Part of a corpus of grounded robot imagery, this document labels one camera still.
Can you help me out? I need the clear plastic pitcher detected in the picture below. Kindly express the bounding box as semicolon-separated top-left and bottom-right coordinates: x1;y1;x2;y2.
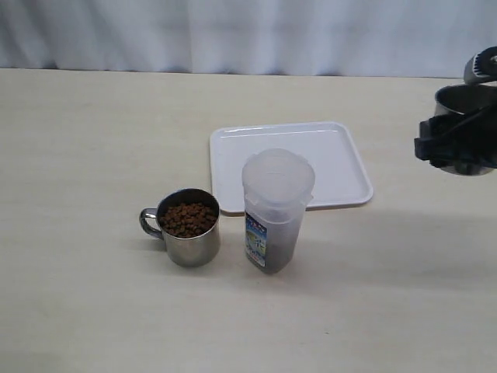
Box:
242;148;315;274

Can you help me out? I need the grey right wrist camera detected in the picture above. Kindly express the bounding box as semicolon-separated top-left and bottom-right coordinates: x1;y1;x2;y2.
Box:
463;46;497;85

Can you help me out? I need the white plastic tray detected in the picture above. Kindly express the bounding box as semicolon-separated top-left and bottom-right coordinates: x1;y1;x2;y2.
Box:
210;121;374;214

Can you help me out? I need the steel mug with kibble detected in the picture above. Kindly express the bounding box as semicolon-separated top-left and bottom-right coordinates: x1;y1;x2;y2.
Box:
139;188;221;267

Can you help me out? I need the white curtain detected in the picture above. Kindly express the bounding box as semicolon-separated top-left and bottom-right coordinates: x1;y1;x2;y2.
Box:
1;1;496;78

